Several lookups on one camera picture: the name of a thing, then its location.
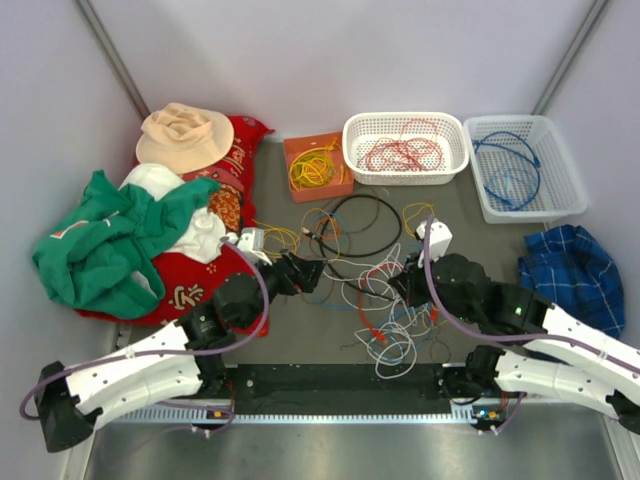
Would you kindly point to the beige bucket hat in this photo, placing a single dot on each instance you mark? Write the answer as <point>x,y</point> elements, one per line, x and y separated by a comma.
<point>184,139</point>

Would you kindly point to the white garment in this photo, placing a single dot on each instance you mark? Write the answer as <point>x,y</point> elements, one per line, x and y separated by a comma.
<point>201,239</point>

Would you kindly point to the red patterned cloth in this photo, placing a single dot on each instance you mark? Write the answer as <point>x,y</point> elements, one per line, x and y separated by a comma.
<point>188,282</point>

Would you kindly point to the white basket with red cable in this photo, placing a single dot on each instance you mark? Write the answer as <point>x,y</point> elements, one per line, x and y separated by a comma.
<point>404,148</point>

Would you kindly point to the green garment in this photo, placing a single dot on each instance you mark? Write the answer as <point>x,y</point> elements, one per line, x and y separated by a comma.
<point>100,256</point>

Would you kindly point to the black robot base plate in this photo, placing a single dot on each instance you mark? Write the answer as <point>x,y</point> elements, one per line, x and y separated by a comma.
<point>342,389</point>

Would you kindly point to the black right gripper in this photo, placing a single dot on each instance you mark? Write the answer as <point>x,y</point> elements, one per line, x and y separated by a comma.
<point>407,282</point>

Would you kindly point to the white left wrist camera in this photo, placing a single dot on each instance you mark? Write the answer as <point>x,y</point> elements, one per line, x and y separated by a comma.
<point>251,243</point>

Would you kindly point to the slotted cable duct rail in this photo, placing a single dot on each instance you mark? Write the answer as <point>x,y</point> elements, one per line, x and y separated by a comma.
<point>453,414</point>

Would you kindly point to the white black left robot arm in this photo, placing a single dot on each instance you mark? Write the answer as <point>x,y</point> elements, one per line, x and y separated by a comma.
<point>182,359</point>

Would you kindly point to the blue plaid cloth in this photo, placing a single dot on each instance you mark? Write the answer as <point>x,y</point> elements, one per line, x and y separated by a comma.
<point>568,266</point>

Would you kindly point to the orange cardboard box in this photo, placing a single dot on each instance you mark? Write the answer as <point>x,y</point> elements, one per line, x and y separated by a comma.
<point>316,169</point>

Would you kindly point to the white empty perforated basket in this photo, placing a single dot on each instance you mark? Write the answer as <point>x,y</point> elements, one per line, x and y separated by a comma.
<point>522,170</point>

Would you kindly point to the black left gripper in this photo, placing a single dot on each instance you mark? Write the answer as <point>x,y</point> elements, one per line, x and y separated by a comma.
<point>305,277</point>

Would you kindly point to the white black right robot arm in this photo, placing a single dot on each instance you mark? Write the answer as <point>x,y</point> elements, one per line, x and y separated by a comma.
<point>529,345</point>

